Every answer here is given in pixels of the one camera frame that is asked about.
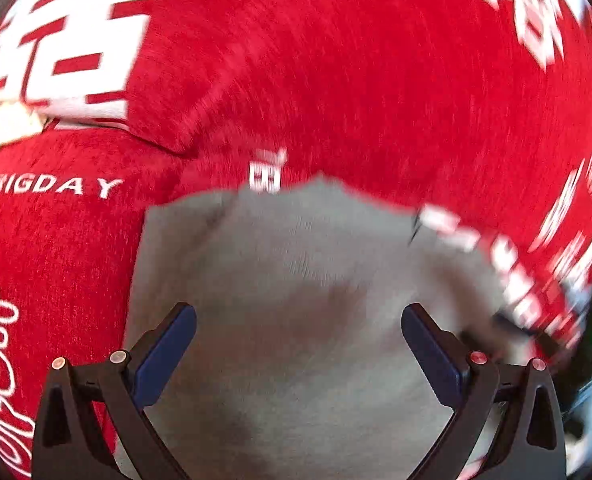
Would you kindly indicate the red printed folded quilt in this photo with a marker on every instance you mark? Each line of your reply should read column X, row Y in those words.
column 326, row 60

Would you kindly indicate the grey knit sweater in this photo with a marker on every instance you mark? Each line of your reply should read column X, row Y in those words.
column 286, row 270

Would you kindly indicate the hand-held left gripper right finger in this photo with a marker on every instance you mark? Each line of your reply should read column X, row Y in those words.
column 433, row 355

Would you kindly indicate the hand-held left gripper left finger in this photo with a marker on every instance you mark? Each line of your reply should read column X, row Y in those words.
column 163, row 352

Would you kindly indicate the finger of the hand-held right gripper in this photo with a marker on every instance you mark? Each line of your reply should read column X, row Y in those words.
column 510, row 322

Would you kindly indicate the red printed blanket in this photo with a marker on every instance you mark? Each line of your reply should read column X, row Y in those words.
column 51, row 260

